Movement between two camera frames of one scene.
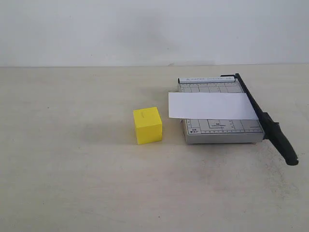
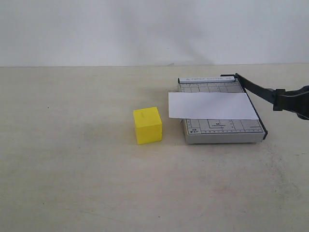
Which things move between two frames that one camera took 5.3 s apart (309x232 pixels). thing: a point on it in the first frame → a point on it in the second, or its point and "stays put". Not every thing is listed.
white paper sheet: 210,106 stays put
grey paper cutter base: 201,131 stays put
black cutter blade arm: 272,130 → 295,100
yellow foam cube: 148,125 stays put
